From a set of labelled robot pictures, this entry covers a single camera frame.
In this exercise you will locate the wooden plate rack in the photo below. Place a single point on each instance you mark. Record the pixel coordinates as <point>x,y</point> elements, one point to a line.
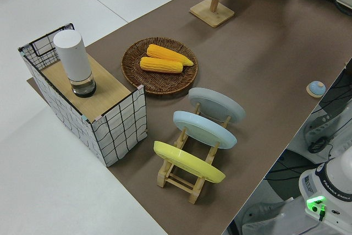
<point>180,182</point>

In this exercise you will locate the grey power strip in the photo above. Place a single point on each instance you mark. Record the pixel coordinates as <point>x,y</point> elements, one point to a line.
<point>320,127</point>

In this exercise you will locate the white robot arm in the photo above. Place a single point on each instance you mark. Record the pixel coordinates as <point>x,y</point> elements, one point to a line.
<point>335,182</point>

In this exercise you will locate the grey plate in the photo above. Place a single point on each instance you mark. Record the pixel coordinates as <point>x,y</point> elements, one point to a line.
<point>217,105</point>

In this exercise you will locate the white robot mounting platform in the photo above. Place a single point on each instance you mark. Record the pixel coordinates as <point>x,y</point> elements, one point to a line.
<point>269,215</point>

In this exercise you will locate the yellow corn cob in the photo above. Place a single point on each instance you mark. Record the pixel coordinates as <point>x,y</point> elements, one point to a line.
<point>160,65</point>
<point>165,52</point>

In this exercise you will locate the blue bell wooden base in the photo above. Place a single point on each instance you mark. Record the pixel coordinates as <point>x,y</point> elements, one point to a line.
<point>316,88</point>

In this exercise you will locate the light blue plate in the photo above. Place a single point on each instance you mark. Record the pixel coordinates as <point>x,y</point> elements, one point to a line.
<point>203,129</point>

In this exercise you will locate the yellow plate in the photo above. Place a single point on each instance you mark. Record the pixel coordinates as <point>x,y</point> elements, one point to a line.
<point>187,162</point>

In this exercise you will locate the green plug connector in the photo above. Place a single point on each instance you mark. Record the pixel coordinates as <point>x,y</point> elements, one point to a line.
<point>322,212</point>

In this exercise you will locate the brown table mat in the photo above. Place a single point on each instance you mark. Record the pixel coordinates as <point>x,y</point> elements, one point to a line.
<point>261,53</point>

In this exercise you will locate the round brown wicker basket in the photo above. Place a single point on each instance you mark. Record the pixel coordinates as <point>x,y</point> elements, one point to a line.
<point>137,78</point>

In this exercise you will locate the white cylindrical bottle clear base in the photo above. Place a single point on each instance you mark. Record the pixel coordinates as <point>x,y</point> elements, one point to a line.
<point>72,56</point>

